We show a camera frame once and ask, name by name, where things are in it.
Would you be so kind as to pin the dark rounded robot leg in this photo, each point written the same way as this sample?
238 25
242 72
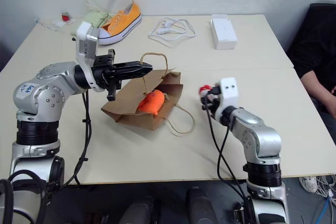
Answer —
140 211
200 205

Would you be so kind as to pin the person's bare forearm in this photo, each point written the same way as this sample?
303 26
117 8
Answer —
319 87

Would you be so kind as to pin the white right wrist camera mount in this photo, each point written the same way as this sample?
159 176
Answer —
229 90

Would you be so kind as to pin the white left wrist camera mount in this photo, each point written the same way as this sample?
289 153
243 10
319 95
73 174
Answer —
85 41

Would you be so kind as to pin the orange canvas sneaker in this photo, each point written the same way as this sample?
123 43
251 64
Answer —
120 23

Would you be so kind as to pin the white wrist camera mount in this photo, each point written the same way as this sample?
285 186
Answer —
229 90
85 41

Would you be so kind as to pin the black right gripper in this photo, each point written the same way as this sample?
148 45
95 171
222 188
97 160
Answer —
214 98

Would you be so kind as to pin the white cardboard box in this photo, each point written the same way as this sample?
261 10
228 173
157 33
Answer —
223 33

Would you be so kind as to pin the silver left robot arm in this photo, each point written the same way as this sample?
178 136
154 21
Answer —
39 95

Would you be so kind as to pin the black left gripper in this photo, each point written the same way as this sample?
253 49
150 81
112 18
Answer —
103 73

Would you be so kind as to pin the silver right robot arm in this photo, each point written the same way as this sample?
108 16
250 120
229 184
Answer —
258 140

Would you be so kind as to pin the clear plastic wrapper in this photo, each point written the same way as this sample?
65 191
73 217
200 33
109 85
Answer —
51 24

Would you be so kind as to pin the small red packet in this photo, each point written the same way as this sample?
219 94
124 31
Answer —
66 16

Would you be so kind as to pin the orange plush toy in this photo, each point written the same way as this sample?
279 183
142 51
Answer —
151 102

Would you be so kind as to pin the person in black shirt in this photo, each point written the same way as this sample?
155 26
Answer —
312 56

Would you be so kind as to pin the brown paper bag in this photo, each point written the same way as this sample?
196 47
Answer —
147 98

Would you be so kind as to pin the white power strip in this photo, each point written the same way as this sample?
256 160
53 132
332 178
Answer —
308 183

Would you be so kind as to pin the red and white plush toy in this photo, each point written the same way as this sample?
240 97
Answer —
204 88

